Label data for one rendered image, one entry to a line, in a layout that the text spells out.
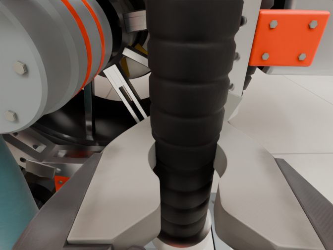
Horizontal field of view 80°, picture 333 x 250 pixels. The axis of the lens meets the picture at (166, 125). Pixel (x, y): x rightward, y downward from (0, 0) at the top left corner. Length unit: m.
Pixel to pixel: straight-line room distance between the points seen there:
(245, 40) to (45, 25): 0.23
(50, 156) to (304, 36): 0.48
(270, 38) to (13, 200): 0.44
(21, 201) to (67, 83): 0.25
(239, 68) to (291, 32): 0.08
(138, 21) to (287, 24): 0.23
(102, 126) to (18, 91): 0.37
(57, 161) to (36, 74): 0.30
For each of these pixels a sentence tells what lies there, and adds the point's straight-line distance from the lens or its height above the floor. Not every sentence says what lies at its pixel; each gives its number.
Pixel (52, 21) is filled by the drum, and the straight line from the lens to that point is 0.22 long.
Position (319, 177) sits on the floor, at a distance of 1.55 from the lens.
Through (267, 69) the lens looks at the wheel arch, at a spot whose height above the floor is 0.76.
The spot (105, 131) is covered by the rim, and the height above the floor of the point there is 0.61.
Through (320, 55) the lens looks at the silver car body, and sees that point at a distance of 0.60.
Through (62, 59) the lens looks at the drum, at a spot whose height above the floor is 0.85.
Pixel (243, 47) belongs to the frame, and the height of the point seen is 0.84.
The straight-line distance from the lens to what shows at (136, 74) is 0.63.
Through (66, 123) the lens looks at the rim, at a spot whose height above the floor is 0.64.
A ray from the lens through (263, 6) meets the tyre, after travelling 0.40.
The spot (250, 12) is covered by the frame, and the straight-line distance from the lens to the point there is 0.31.
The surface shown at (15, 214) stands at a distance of 0.42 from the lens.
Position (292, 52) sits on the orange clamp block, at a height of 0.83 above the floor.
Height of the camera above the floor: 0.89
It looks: 31 degrees down
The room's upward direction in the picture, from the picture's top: straight up
